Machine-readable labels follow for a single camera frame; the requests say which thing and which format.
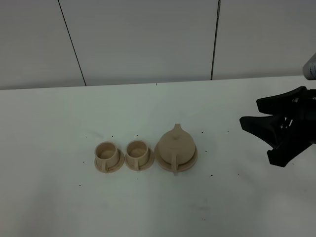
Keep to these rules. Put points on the beige teapot saucer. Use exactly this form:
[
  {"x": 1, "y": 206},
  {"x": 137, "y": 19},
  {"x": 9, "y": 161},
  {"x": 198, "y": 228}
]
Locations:
[{"x": 181, "y": 167}]

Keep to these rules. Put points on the beige teapot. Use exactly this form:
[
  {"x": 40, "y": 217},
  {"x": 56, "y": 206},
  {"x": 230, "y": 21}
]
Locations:
[{"x": 176, "y": 147}]

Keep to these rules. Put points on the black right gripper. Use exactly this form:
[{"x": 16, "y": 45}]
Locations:
[{"x": 288, "y": 137}]

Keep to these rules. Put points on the left beige teacup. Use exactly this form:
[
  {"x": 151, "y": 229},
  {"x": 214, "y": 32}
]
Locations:
[{"x": 105, "y": 150}]

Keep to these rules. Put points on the right beige teacup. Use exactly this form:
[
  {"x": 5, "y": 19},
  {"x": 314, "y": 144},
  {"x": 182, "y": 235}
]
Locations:
[{"x": 136, "y": 148}]

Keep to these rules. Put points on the beige teacup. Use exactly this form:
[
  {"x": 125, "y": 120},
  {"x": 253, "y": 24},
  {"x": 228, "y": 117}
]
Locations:
[
  {"x": 105, "y": 150},
  {"x": 136, "y": 148}
]

